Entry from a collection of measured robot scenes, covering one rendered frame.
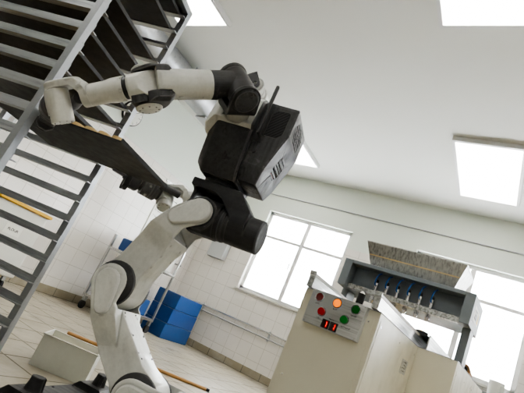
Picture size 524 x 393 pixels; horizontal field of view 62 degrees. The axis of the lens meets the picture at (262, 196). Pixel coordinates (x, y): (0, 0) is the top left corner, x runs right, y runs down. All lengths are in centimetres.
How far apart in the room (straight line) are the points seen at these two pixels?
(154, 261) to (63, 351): 121
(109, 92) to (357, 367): 127
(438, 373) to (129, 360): 152
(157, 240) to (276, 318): 501
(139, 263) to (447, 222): 517
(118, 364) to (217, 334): 534
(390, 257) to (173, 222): 154
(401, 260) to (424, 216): 369
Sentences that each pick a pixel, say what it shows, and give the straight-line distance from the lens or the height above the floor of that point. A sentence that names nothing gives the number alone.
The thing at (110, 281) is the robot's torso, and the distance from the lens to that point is 145.
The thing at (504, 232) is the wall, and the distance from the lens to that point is 619.
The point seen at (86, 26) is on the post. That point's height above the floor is 130.
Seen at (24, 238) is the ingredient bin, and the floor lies 49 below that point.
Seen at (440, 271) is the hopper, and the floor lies 126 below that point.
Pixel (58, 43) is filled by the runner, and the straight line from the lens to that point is 184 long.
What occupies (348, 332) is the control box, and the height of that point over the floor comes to 72.
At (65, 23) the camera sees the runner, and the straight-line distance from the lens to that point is 189.
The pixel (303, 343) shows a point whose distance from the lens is 187.
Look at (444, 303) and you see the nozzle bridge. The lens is 256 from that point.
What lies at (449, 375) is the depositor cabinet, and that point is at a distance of 241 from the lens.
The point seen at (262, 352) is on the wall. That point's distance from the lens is 638.
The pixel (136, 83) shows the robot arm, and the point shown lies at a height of 107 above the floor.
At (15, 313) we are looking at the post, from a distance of 200.
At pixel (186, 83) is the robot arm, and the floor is 114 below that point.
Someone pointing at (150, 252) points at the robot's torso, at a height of 68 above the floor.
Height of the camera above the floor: 59
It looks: 16 degrees up
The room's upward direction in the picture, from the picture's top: 24 degrees clockwise
